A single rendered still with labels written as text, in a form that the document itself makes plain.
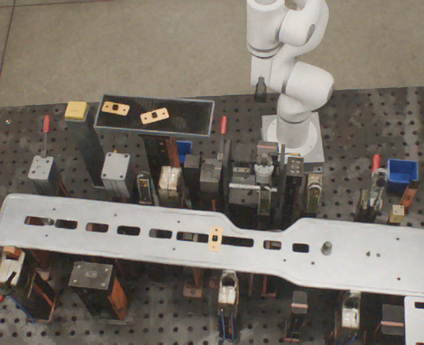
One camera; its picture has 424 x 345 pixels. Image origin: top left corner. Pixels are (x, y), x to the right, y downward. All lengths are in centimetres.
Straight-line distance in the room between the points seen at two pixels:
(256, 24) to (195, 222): 75
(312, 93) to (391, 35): 193
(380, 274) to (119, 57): 231
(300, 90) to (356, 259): 56
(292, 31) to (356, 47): 236
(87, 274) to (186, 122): 56
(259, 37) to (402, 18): 259
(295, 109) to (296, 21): 72
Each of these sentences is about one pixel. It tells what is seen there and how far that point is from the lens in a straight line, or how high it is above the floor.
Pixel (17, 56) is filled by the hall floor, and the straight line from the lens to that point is 390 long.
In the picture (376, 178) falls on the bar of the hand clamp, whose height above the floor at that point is 119.
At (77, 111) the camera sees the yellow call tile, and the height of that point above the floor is 116.
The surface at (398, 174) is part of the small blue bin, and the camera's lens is 242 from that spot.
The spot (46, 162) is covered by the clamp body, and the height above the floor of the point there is 106.
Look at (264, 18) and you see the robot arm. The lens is 139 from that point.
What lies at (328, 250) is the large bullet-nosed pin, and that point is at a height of 103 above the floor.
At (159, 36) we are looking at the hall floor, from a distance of 379.
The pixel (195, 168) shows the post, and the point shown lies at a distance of 190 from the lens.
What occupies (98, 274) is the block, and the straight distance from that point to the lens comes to 186.
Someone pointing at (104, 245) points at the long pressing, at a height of 100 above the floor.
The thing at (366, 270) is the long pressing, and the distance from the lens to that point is 189.
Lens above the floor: 271
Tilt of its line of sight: 59 degrees down
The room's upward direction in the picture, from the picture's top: 5 degrees counter-clockwise
